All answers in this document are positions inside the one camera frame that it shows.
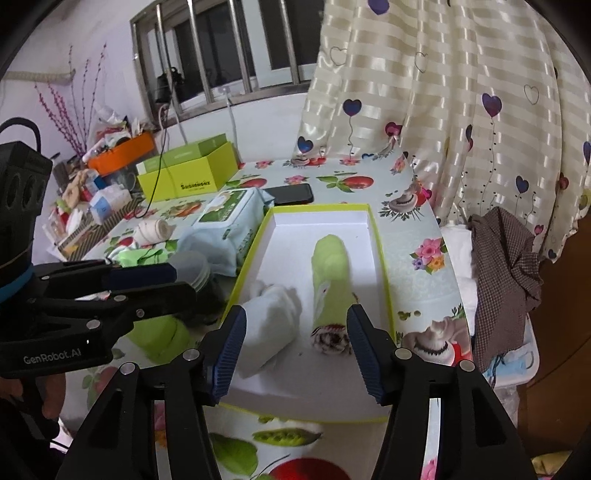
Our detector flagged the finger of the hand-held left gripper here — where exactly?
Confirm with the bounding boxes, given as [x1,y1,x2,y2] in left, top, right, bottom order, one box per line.
[32,259,178,292]
[28,281,199,344]

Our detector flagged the cream heart print curtain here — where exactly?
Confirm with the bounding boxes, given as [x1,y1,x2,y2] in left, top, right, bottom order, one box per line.
[295,0,591,264]

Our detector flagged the wet wipes pack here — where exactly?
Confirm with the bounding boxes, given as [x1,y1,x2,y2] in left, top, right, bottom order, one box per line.
[178,187,275,278]

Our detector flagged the clear plastic jar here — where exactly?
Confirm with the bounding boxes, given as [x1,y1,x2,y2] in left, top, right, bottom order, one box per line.
[168,251,227,324]

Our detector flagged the beige sock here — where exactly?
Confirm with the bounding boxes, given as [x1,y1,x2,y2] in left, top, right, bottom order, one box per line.
[134,219,176,247]

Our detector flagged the lime green tray box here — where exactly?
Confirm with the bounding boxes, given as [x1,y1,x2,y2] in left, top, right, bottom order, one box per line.
[217,204,398,423]

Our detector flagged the white grey sock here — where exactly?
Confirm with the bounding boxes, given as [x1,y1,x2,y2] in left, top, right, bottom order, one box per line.
[233,281,303,379]

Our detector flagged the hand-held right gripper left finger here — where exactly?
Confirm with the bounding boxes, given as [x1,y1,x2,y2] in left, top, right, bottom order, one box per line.
[55,305,247,480]

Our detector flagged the black phone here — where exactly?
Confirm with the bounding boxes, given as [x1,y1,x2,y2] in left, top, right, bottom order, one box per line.
[264,183,315,206]

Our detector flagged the black device on sill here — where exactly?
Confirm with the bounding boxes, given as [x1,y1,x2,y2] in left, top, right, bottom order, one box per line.
[154,67,186,106]

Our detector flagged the pile of crumpled wrappers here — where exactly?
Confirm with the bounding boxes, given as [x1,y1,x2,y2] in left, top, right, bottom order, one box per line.
[84,105,154,154]

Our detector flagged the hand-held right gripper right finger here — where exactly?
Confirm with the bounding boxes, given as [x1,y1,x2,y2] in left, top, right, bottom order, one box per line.
[346,304,539,480]

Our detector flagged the purple flower branches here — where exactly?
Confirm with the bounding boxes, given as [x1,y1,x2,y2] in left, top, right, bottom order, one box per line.
[34,44,109,158]

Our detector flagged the person's left hand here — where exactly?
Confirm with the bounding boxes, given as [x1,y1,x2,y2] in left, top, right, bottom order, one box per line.
[0,374,68,432]

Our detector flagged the white bedding cloth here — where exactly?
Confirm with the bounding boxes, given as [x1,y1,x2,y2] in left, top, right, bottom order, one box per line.
[438,222,478,335]

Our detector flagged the white charging cable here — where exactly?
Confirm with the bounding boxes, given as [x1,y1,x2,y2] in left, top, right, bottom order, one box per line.
[224,88,242,163]
[158,104,189,145]

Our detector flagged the lime green jar lid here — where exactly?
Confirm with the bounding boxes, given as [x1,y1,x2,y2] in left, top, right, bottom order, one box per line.
[127,314,190,363]

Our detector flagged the wooden wardrobe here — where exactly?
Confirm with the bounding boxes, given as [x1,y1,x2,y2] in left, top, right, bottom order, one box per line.
[517,217,591,462]

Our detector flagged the metal window grille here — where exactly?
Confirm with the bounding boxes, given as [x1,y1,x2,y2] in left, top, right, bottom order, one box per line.
[129,0,324,125]

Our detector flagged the floral fruit print tablecloth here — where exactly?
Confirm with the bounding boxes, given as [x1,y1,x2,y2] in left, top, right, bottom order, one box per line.
[46,157,476,480]

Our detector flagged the light green sock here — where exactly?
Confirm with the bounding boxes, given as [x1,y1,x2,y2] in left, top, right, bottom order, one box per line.
[113,240,178,268]

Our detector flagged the blue white tissue pack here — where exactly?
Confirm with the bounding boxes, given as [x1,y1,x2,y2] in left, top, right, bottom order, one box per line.
[90,185,133,225]

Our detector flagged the orange plastic bin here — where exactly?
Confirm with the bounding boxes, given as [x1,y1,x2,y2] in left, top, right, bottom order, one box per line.
[87,131,155,176]

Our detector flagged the black cable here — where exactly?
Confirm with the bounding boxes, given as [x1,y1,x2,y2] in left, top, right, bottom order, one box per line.
[133,127,168,219]

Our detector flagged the brown checked cloth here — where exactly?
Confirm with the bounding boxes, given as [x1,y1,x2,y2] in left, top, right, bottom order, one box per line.
[466,206,543,370]

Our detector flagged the green open cardboard box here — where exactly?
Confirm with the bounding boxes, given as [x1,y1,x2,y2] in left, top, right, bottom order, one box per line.
[135,134,241,202]

